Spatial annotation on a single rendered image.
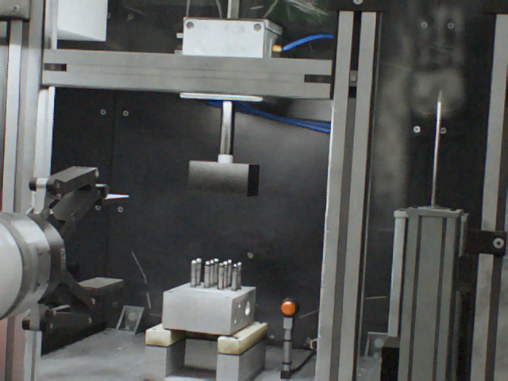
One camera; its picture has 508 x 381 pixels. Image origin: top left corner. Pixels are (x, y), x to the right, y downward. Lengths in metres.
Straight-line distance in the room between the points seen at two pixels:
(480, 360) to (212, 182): 0.45
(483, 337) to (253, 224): 0.58
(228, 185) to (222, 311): 0.18
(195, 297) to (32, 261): 0.59
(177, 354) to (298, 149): 0.41
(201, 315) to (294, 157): 0.38
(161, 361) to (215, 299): 0.11
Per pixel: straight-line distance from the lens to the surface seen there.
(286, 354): 1.46
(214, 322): 1.39
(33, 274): 0.83
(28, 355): 1.37
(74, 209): 0.97
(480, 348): 1.21
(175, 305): 1.40
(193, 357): 1.48
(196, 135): 1.71
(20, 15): 1.34
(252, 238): 1.68
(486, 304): 1.21
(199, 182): 1.44
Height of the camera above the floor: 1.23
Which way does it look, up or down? 3 degrees down
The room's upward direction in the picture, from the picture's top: 3 degrees clockwise
